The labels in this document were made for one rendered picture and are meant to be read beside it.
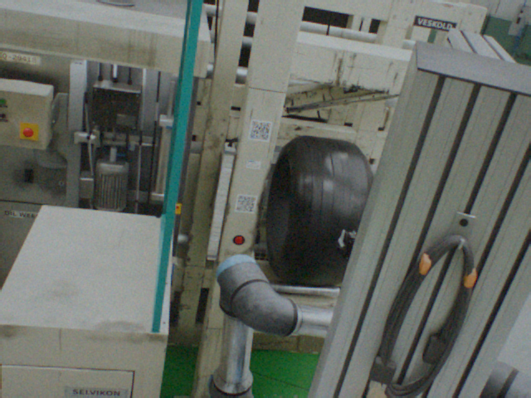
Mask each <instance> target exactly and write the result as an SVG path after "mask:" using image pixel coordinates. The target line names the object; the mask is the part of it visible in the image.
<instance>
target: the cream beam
mask: <svg viewBox="0 0 531 398"><path fill-rule="evenodd" d="M411 54H412V51H411V50H406V49H401V48H396V47H391V46H381V45H376V44H372V43H367V42H361V41H353V40H348V39H343V38H337V37H332V36H323V35H318V34H314V33H308V32H299V36H298V41H297V44H296V48H295V56H294V60H293V64H292V68H291V73H290V80H299V81H304V82H310V83H315V84H321V85H332V86H338V87H343V88H349V89H354V90H364V91H369V92H375V93H380V94H387V95H397V96H399V94H400V91H401V88H402V83H403V81H404V78H405V74H406V72H407V67H408V64H409V60H410V57H411Z"/></svg>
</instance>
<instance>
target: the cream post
mask: <svg viewBox="0 0 531 398"><path fill-rule="evenodd" d="M304 5H305V0H260V3H259V8H258V14H257V19H256V28H255V33H254V37H253V42H252V48H251V56H250V61H249V66H248V71H247V77H246V85H245V90H244V95H243V101H242V105H241V114H240V119H238V125H237V130H236V137H237V135H238V136H240V143H239V144H238V146H237V143H236V142H235V143H234V146H235V145H236V151H237V153H236V155H233V159H232V166H231V176H230V180H229V184H228V185H229V186H228V191H227V199H226V201H227V206H225V209H224V214H223V218H222V228H221V232H220V239H219V243H218V251H219V254H218V255H219V257H218V258H216V259H215V260H214V265H213V270H212V278H211V283H210V289H209V294H208V298H207V307H206V313H205V318H204V323H203V328H202V338H201V341H200V347H199V351H198V356H197V365H196V371H195V376H194V381H193V389H192V394H191V398H210V396H209V393H208V389H207V383H208V380H209V378H210V376H211V374H214V371H215V370H216V369H217V368H218V367H219V365H220V355H221V345H222V327H223V317H224V313H223V312H222V311H221V309H220V307H219V298H220V286H219V285H218V284H217V280H216V272H217V268H218V267H219V266H220V264H221V263H223V261H225V259H227V258H229V257H231V256H233V255H249V256H250V257H252V254H253V250H254V245H255V241H256V234H257V230H258V225H259V220H260V216H261V209H262V205H263V201H264V197H265V193H266V185H267V181H268V177H269V173H270V165H271V161H272V157H273V152H274V149H275V141H276V137H277V133H278V129H279V125H280V116H281V113H282V109H283V104H284V100H285V92H287V89H288V84H289V80H290V73H291V68H292V64H293V60H294V56H295V48H296V44H297V41H298V36H299V32H300V25H301V21H302V16H303V12H304ZM251 119H259V121H266V122H272V127H271V131H270V139H269V142H262V141H256V140H250V139H248V137H249V132H250V127H251ZM247 160H254V161H261V167H260V170H259V169H252V167H246V165H247ZM237 194H245V195H252V196H258V197H257V201H256V209H255V213H249V212H241V211H234V210H235V205H236V196H237ZM238 236H240V237H242V238H243V242H242V243H241V244H237V243H236V242H235V238H236V237H238Z"/></svg>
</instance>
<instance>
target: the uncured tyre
mask: <svg viewBox="0 0 531 398"><path fill-rule="evenodd" d="M372 183H373V173H372V169H371V166H370V163H369V161H368V159H367V158H366V156H365V155H364V154H363V152H362V151H361V149H360V148H359V147H358V146H357V145H356V144H354V143H350V142H349V141H346V140H339V139H333V138H321V137H315V136H308V135H304V136H298V137H295V138H294V139H292V140H291V141H290V142H288V143H287V144H285V145H284V146H283V147H282V149H281V150H280V152H279V154H278V157H277V159H276V161H275V166H274V170H273V173H272V178H271V181H270V190H269V196H268V202H267V210H266V223H265V242H266V252H267V257H268V262H269V265H270V267H271V269H272V270H273V271H274V272H275V273H276V275H277V276H278V277H279V278H280V279H282V280H284V281H287V282H290V283H297V284H317V285H328V286H333V284H336V283H337V284H338V283H343V272H344V271H345V269H346V267H347V266H348V262H349V260H346V259H345V258H344V257H343V256H342V255H340V254H339V252H338V251H337V250H336V249H337V245H338V242H339V238H340V237H341V235H342V233H343V230H345V231H346V232H347V233H348V232H353V231H355V233H356V235H357V233H358V228H359V226H360V222H361V220H362V217H363V211H364V208H365V205H366V202H367V199H368V194H369V192H370V189H371V186H372ZM300 277H303V278H300ZM308 278H312V279H308Z"/></svg>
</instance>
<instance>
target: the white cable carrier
mask: <svg viewBox="0 0 531 398"><path fill-rule="evenodd" d="M227 145H228V143H225V150H227V151H232V152H236V148H235V146H234V143H233V144H232V146H230V145H229V147H227ZM232 159H233V154H226V153H224V151H223V155H222V166H221V171H220V178H219V183H218V187H217V197H216V201H215V208H214V212H213V218H212V227H211V234H210V237H209V244H208V247H207V254H208V255H218V254H219V251H218V250H217V248H218V243H219V239H220V232H221V228H222V218H223V214H224V209H225V206H227V201H226V199H227V191H228V186H229V185H228V184H229V180H230V176H231V166H232Z"/></svg>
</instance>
